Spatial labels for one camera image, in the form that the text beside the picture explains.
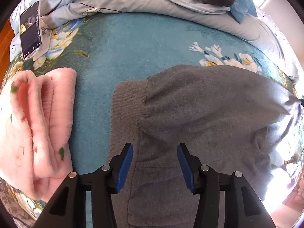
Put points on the white floral bedsheet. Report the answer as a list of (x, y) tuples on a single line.
[(280, 33)]

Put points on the grey sweatshirt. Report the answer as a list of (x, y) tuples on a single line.
[(201, 99)]

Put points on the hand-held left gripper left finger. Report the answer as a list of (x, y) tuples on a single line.
[(123, 168)]

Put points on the pink fleece cloth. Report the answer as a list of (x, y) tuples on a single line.
[(30, 123)]

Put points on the blue garment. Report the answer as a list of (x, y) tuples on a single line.
[(242, 9)]

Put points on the white phone stand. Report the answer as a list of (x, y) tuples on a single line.
[(46, 42)]

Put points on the wooden headboard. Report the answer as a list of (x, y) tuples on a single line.
[(4, 40)]

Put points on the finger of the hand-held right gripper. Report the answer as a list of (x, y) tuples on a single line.
[(302, 102)]

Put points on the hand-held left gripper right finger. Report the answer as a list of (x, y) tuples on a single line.
[(185, 168)]

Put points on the smartphone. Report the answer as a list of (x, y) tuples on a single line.
[(30, 28)]

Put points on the light blue pillow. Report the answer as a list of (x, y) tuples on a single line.
[(15, 45)]

